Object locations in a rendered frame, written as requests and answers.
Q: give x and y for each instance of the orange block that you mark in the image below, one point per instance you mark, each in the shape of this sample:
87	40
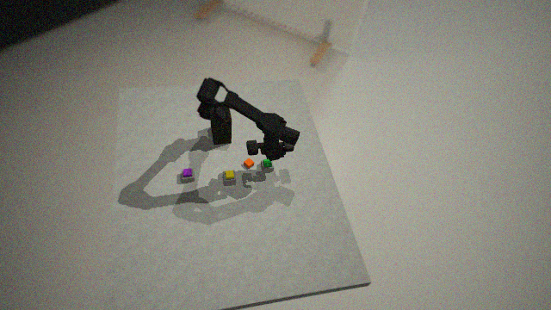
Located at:
248	163

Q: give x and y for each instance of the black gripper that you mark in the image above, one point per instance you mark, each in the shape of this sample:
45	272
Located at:
253	146

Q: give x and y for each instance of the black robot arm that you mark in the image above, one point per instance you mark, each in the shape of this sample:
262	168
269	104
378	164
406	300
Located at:
267	122

